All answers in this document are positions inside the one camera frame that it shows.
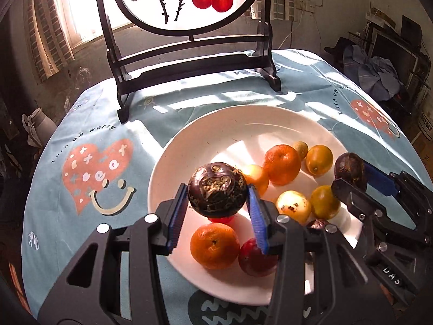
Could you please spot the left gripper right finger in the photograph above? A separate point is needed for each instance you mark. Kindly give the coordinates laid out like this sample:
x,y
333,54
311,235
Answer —
x,y
320,278

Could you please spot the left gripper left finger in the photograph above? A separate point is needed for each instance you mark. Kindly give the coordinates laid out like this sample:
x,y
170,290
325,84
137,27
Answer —
x,y
88,289

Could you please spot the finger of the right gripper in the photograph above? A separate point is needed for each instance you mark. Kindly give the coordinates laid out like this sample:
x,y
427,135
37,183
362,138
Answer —
x,y
364,207
382,181

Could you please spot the green-orange mandarin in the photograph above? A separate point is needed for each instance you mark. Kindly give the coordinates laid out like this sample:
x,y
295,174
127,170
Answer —
x,y
323,202

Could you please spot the dark passion fruit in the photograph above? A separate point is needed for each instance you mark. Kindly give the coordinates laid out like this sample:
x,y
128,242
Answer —
x,y
318,224
217,190
350,167

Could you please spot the orange kumquat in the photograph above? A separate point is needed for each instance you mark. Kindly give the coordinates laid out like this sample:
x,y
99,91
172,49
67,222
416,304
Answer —
x,y
319,160

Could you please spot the small red tomato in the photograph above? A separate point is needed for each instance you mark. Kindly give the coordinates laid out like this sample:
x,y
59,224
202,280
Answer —
x,y
224,220

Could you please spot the dark passion fruit back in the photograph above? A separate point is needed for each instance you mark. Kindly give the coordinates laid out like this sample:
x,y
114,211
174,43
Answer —
x,y
217,190

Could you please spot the small green fruit back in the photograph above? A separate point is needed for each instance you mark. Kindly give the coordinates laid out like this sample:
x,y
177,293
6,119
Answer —
x,y
301,148

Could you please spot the large front orange mandarin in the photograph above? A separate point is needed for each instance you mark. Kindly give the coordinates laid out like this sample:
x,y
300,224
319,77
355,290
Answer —
x,y
282,164

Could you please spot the white bucket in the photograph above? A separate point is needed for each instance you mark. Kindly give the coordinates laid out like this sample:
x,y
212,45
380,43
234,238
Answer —
x,y
425,117

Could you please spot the light blue patterned tablecloth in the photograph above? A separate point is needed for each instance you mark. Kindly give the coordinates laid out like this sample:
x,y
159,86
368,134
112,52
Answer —
x,y
97,170

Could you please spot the blue clothes pile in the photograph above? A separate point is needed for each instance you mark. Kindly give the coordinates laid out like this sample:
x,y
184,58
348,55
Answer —
x,y
374,75

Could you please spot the white thermos jug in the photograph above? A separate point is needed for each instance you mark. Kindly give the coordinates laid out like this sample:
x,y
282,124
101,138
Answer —
x,y
39,128

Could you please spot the framed round persimmon painting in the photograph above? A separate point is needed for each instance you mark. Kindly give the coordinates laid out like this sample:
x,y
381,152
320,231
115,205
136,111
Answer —
x,y
190,21

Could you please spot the left checkered curtain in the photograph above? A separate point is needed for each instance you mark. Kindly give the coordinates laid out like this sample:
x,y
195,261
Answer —
x,y
47,41

